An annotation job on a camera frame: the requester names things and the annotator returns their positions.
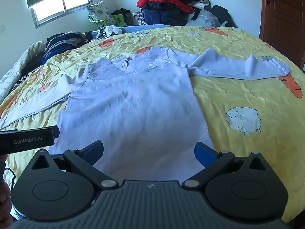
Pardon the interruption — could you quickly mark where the person's left hand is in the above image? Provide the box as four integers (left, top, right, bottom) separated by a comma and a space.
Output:
0, 182, 12, 223

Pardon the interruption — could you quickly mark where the black white striped cloth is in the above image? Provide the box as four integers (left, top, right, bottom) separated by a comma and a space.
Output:
10, 75, 27, 93

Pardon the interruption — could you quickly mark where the brown wooden door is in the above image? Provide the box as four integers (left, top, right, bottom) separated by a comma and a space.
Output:
258, 0, 305, 72

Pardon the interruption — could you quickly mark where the clear plastic bag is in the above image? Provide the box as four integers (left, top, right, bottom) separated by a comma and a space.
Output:
188, 10, 222, 27

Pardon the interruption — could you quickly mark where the crumpled white plastic bag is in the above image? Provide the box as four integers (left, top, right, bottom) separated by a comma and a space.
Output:
96, 25, 122, 39

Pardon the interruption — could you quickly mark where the white printed quilt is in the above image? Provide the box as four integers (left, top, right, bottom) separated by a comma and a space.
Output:
0, 40, 48, 108

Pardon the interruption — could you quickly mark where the blue knitted blanket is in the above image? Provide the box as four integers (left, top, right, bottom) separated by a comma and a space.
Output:
92, 24, 172, 40

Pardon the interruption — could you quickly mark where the black cloth bundle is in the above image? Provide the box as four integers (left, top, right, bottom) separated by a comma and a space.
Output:
111, 8, 131, 18

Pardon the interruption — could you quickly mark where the black cable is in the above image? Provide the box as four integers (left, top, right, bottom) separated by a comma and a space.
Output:
3, 168, 17, 187

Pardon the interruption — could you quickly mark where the green plastic chair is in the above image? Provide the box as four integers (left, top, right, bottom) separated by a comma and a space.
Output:
89, 14, 128, 30

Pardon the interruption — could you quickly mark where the navy padded jacket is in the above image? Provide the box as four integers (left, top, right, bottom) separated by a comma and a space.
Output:
142, 3, 191, 27

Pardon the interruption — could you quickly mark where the black bag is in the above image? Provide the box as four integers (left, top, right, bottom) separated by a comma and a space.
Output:
211, 5, 236, 28

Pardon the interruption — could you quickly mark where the grey floral pillow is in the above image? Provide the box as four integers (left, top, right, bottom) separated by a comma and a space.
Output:
86, 1, 116, 27

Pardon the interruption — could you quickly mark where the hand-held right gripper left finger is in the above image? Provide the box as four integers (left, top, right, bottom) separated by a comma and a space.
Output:
27, 140, 120, 192

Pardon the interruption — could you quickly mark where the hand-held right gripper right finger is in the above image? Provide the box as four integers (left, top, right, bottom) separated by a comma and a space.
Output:
182, 142, 275, 192

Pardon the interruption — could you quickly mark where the window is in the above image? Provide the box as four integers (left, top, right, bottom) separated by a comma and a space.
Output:
31, 0, 94, 29

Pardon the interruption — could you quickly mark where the stack of folded dark clothes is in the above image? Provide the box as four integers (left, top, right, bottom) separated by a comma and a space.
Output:
42, 31, 96, 65

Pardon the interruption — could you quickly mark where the yellow carrot print quilt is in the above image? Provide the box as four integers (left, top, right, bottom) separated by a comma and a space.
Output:
0, 25, 305, 223

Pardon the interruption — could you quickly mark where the black white checked cloth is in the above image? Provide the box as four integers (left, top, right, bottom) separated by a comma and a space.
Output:
132, 11, 148, 26

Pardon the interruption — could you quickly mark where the black padded jacket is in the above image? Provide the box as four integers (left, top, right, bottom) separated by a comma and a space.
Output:
145, 2, 177, 11

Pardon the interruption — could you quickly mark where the light purple long-sleeve shirt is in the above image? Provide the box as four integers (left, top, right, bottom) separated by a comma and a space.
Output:
0, 46, 291, 183

